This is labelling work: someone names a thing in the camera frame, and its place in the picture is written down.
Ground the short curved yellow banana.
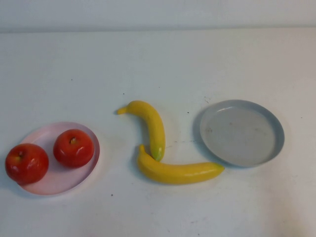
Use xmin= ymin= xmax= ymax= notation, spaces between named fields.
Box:
xmin=117 ymin=100 xmax=165 ymax=162

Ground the long yellow banana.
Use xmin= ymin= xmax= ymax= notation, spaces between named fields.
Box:
xmin=137 ymin=144 xmax=226 ymax=186

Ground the red apple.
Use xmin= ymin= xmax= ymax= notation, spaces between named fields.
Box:
xmin=53 ymin=128 xmax=95 ymax=169
xmin=5 ymin=143 xmax=49 ymax=186

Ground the grey round plate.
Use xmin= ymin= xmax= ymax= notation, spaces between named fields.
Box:
xmin=193 ymin=99 xmax=285 ymax=169

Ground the pink round plate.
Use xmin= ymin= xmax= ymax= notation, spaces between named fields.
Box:
xmin=18 ymin=121 xmax=101 ymax=197

